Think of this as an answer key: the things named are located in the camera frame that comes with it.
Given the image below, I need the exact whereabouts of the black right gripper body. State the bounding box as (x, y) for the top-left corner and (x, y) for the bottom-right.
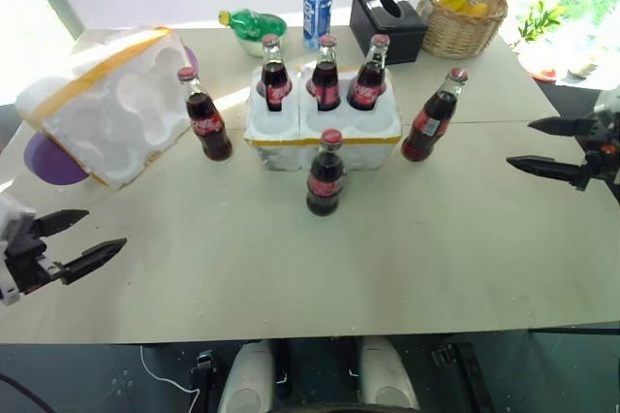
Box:
(582, 110), (620, 192)

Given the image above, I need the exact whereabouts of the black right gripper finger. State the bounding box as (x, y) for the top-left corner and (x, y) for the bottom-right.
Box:
(527, 116), (591, 141)
(505, 155), (591, 190)

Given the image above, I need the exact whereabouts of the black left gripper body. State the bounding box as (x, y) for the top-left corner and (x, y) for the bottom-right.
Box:
(3, 217), (65, 296)

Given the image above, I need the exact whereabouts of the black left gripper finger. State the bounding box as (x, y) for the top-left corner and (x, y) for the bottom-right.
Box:
(61, 238), (129, 286)
(34, 208), (91, 239)

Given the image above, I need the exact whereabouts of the large white styrofoam lid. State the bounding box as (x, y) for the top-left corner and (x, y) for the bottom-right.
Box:
(14, 26), (196, 191)

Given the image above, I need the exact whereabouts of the glass cola bottle red cap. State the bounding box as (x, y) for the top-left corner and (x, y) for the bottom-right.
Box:
(400, 67), (470, 164)
(305, 128), (347, 218)
(346, 33), (391, 112)
(309, 33), (342, 112)
(260, 34), (294, 113)
(176, 66), (233, 163)

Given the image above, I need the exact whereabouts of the black tissue box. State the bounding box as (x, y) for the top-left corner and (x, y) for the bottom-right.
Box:
(349, 0), (430, 66)

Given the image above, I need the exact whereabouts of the white styrofoam bottle holder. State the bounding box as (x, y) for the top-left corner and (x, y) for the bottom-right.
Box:
(242, 62), (404, 173)

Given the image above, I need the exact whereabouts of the small green potted plant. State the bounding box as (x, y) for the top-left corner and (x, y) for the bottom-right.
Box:
(508, 0), (612, 85)

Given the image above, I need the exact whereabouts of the woven wicker basket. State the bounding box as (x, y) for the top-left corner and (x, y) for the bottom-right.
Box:
(417, 0), (510, 61)

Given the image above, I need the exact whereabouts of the yellow item in basket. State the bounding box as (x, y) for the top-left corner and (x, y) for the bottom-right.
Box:
(437, 0), (490, 17)

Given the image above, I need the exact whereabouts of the white rounded robot leg cover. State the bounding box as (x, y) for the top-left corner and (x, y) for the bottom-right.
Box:
(216, 338), (278, 413)
(356, 334), (421, 413)

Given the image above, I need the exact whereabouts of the white bowl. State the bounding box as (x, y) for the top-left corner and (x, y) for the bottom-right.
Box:
(233, 24), (289, 59)

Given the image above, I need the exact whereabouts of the green plastic bottle yellow cap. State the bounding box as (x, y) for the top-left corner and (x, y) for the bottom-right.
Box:
(217, 8), (289, 43)

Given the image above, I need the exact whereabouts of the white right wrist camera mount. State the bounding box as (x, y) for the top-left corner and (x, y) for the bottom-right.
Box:
(592, 86), (620, 117)

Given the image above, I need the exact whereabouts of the thin white floor cable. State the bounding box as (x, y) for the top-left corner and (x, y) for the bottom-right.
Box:
(139, 343), (196, 396)

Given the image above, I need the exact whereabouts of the black floor bracket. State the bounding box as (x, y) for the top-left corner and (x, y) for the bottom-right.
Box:
(189, 348), (218, 413)

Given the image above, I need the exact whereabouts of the black floor stand frame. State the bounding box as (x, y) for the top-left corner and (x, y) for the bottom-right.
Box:
(429, 341), (496, 413)

